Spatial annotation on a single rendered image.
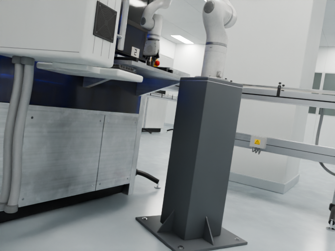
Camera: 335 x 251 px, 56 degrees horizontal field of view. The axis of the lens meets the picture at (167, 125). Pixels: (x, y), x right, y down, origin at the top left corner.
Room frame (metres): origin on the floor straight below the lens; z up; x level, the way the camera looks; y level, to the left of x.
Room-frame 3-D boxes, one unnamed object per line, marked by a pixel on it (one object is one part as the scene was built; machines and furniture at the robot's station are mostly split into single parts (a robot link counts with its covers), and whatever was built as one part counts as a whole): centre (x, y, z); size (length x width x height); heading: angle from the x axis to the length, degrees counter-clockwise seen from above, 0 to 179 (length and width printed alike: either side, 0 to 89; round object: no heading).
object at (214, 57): (1.76, -0.20, 0.95); 0.19 x 0.19 x 0.18
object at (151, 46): (2.07, 0.17, 1.05); 0.10 x 0.07 x 0.11; 59
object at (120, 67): (1.44, 0.38, 0.82); 0.40 x 0.14 x 0.02; 65
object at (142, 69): (1.95, 0.24, 0.87); 0.70 x 0.48 x 0.02; 149
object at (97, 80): (1.73, 0.36, 0.80); 0.34 x 0.03 x 0.13; 59
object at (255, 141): (2.59, -0.76, 0.50); 0.12 x 0.05 x 0.09; 59
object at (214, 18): (1.74, -0.18, 1.16); 0.19 x 0.12 x 0.24; 140
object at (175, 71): (2.08, 0.11, 0.90); 0.34 x 0.26 x 0.04; 59
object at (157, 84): (2.16, 0.10, 0.80); 0.34 x 0.03 x 0.13; 59
